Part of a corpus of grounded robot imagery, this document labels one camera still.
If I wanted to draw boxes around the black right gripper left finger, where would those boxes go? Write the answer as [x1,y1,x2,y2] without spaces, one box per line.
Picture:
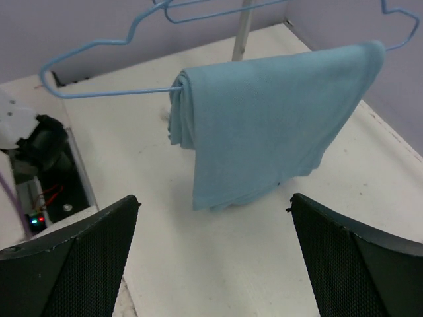
[1,195,139,316]

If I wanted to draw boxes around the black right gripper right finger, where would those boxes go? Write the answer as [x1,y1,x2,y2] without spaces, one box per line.
[289,193,422,316]

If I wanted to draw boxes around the light blue trousers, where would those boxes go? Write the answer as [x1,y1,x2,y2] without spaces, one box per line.
[168,41,385,211]

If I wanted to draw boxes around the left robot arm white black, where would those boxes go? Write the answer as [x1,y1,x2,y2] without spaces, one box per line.
[1,90,71,178]

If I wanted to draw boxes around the silver clothes rack with white feet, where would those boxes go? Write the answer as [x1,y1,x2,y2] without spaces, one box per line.
[231,9,252,61]

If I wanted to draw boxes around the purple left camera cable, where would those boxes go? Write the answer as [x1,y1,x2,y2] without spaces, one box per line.
[0,171,34,240]

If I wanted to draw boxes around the aluminium rail on table edge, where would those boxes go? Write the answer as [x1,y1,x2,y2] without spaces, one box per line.
[51,71,89,88]

